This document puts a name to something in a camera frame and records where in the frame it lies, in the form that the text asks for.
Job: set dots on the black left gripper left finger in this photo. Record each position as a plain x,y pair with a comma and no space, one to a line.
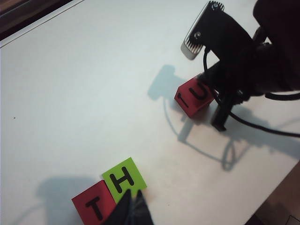
122,211

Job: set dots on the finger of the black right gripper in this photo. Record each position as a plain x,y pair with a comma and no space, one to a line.
222,112
212,72

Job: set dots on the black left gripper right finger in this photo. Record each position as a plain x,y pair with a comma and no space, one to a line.
141,211

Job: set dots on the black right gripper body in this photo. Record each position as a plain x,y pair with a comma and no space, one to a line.
234,61

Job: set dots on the red foam block letter U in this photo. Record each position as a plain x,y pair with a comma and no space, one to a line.
192,105

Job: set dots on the red foam block letter T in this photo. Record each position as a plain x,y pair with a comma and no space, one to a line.
86,215

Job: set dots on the green foam block letter H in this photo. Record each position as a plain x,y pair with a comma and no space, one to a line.
136,173

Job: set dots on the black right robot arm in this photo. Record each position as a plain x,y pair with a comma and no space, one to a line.
281,35

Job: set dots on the brown desk divider panel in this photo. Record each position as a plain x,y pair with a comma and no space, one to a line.
23,11

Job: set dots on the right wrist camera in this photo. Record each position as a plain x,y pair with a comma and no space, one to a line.
194,41

